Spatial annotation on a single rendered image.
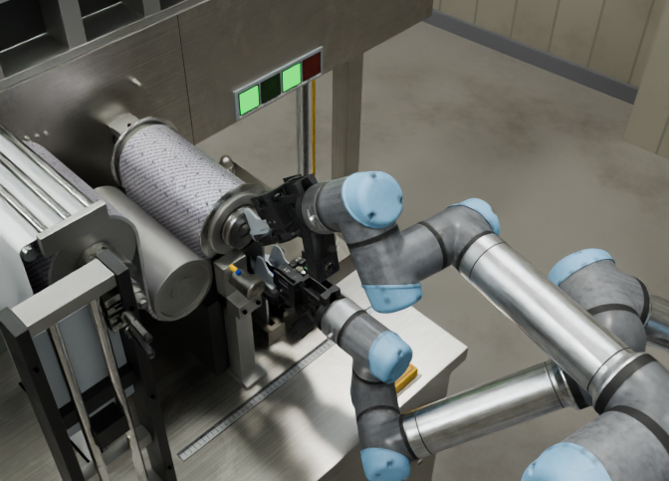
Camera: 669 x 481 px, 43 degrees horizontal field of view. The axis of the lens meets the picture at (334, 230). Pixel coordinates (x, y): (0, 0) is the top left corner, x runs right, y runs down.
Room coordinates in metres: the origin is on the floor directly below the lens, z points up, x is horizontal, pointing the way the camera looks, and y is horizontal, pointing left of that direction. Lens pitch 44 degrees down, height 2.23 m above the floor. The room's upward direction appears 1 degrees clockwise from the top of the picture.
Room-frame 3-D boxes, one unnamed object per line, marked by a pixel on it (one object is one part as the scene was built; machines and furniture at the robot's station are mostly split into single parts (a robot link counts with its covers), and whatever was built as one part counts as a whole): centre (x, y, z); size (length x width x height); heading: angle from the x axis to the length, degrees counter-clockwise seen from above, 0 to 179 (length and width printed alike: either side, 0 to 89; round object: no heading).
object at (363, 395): (0.86, -0.07, 1.01); 0.11 x 0.08 x 0.11; 6
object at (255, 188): (1.02, 0.16, 1.25); 0.15 x 0.01 x 0.15; 135
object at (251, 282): (0.94, 0.13, 1.18); 0.04 x 0.02 x 0.04; 135
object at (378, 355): (0.87, -0.07, 1.11); 0.11 x 0.08 x 0.09; 45
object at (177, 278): (1.02, 0.34, 1.17); 0.26 x 0.12 x 0.12; 45
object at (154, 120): (1.20, 0.35, 1.25); 0.15 x 0.01 x 0.15; 135
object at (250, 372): (0.97, 0.16, 1.05); 0.06 x 0.05 x 0.31; 45
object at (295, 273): (0.99, 0.04, 1.12); 0.12 x 0.08 x 0.09; 45
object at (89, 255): (0.83, 0.32, 1.33); 0.06 x 0.06 x 0.06; 45
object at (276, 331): (1.15, 0.21, 0.92); 0.28 x 0.04 x 0.04; 45
